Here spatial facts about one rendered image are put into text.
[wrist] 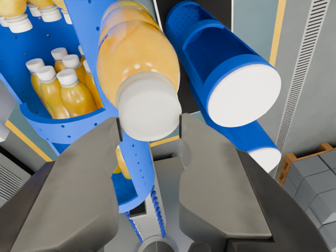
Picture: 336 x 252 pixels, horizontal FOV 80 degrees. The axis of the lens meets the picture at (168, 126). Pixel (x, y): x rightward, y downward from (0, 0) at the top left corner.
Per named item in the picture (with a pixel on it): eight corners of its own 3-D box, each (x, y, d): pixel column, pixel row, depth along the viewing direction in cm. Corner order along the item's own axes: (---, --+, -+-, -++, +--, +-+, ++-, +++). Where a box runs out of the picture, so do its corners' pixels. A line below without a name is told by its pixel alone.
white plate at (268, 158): (227, 184, 118) (226, 182, 118) (271, 175, 120) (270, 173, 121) (237, 154, 98) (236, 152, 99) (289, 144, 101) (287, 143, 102)
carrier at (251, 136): (188, 97, 181) (218, 92, 184) (226, 182, 119) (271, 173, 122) (189, 67, 161) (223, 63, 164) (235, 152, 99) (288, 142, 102)
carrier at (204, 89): (213, 19, 139) (184, -11, 124) (293, 88, 77) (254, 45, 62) (186, 52, 152) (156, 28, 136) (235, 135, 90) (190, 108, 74)
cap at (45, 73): (58, 74, 47) (54, 67, 46) (41, 81, 46) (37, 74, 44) (53, 69, 50) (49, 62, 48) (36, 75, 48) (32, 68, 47)
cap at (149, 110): (188, 98, 14) (196, 113, 12) (153, 135, 15) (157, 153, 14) (141, 66, 12) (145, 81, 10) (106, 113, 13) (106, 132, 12)
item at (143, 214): (128, 194, 126) (130, 219, 115) (127, 191, 123) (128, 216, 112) (144, 191, 127) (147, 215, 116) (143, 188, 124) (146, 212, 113)
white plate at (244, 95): (294, 90, 76) (292, 89, 77) (256, 48, 61) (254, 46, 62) (236, 136, 88) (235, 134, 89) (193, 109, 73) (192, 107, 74)
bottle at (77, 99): (103, 123, 61) (80, 67, 48) (110, 138, 57) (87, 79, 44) (80, 133, 59) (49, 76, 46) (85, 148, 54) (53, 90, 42)
